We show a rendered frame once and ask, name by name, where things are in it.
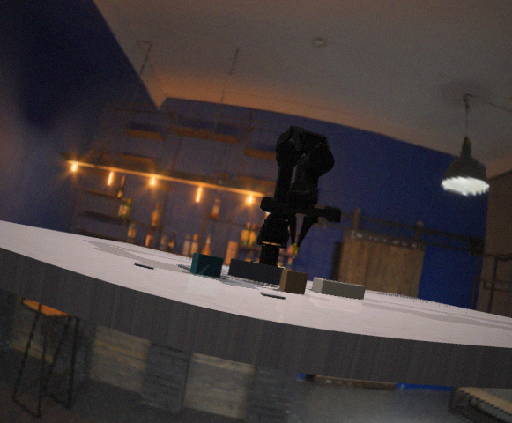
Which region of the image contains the teal block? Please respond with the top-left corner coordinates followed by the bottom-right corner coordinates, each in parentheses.
top-left (189, 253), bottom-right (224, 277)

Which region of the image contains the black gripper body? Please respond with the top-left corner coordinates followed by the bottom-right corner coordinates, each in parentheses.
top-left (260, 177), bottom-right (341, 223)

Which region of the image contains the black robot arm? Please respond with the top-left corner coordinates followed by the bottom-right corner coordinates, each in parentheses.
top-left (257, 125), bottom-right (335, 267)

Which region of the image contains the beige rectangular tray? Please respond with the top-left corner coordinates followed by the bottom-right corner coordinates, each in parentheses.
top-left (312, 278), bottom-right (366, 300)

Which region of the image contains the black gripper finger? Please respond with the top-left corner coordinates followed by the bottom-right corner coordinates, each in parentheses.
top-left (297, 216), bottom-right (318, 248)
top-left (282, 212), bottom-right (297, 246)

